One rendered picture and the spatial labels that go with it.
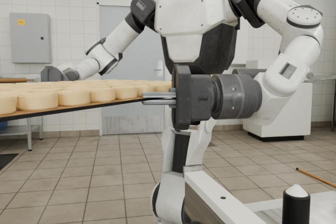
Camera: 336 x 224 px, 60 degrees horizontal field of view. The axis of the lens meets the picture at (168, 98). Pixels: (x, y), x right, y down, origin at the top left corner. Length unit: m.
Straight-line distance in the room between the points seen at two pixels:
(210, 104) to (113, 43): 0.78
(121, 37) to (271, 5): 0.61
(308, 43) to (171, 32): 0.48
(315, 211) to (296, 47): 0.37
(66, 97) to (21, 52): 4.26
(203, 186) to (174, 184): 0.65
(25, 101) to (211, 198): 0.26
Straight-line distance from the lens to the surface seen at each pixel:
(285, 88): 0.57
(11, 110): 0.39
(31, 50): 4.65
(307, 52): 0.72
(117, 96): 0.52
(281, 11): 0.88
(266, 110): 0.60
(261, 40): 5.37
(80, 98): 0.44
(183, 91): 0.52
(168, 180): 1.06
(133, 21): 1.22
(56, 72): 0.90
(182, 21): 1.02
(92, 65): 1.21
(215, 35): 1.01
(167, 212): 1.07
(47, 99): 0.41
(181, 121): 0.53
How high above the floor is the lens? 1.05
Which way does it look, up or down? 6 degrees down
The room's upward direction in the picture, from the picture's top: straight up
